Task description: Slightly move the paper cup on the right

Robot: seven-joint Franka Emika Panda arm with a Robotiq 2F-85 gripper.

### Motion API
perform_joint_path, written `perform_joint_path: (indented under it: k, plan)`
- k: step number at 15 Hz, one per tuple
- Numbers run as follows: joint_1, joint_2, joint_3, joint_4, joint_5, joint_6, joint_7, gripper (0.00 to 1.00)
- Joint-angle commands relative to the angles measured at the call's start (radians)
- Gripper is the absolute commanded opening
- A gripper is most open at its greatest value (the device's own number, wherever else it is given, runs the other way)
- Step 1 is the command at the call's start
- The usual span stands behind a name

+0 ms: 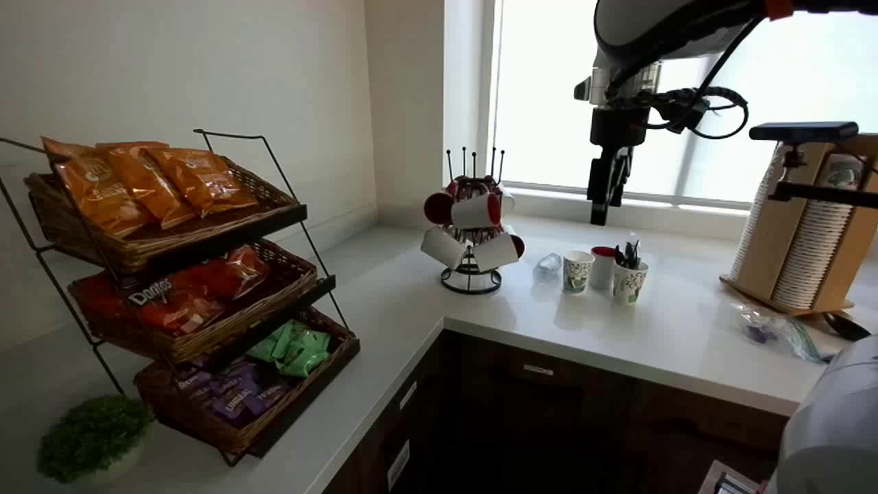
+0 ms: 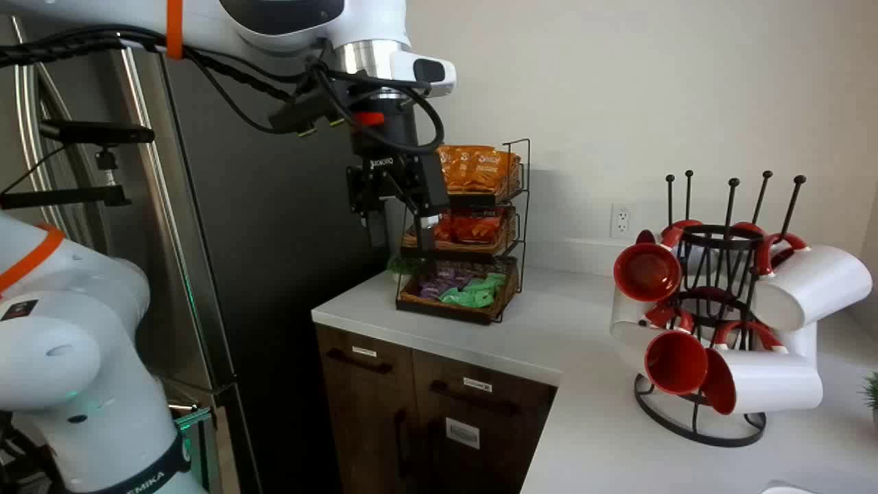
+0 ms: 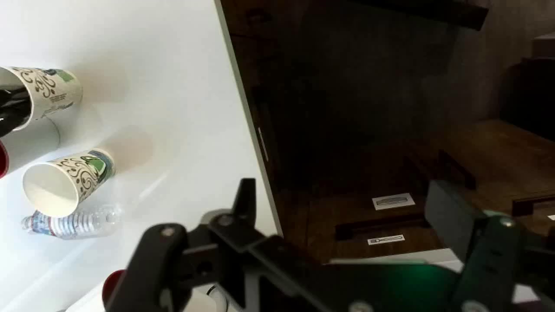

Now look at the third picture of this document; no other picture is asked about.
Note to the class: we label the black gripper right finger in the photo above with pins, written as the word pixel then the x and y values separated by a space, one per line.
pixel 492 253

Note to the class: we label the dark brown wooden cabinet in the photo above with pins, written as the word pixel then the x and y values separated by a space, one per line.
pixel 348 115

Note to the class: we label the clear plastic water bottle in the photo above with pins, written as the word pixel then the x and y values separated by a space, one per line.
pixel 76 222

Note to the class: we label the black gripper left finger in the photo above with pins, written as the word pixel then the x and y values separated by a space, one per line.
pixel 167 260

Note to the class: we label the empty printed paper cup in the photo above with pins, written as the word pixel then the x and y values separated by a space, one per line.
pixel 63 179

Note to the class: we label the blank white rectangular label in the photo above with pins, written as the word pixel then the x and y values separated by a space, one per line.
pixel 395 201

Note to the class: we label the black plastic cutlery piece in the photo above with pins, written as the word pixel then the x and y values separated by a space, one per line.
pixel 11 123
pixel 13 99

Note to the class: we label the white label with text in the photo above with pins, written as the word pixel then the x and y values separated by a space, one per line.
pixel 386 240

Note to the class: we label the hanging white mug red inside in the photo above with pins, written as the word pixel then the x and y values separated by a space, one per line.
pixel 114 286

